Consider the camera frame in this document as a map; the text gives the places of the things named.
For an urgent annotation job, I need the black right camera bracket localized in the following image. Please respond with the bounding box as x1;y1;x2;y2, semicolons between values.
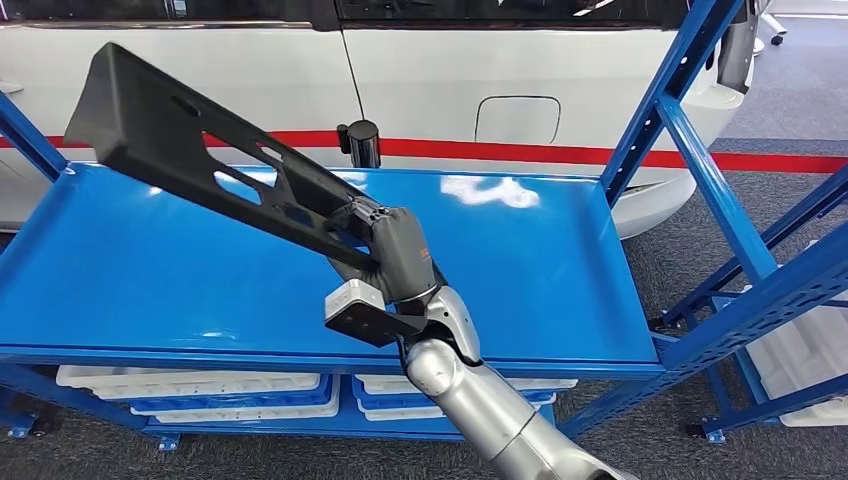
324;301;431;350

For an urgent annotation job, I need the white office chair base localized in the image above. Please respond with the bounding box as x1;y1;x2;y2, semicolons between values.
755;11;790;46

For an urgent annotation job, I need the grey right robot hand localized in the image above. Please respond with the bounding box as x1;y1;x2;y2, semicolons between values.
327;197;440;306

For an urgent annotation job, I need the black plastic plate frame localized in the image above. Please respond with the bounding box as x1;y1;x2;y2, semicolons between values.
62;42;382;273

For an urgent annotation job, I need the black stanchion post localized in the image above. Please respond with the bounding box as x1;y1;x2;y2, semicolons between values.
336;119;382;170

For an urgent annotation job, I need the white car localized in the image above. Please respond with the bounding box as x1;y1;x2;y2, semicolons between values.
0;0;763;241

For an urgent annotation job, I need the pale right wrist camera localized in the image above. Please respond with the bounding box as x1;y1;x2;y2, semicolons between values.
323;278;388;314

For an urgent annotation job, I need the red barrier belt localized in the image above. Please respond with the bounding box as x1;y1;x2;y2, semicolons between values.
0;129;342;150
379;137;848;175

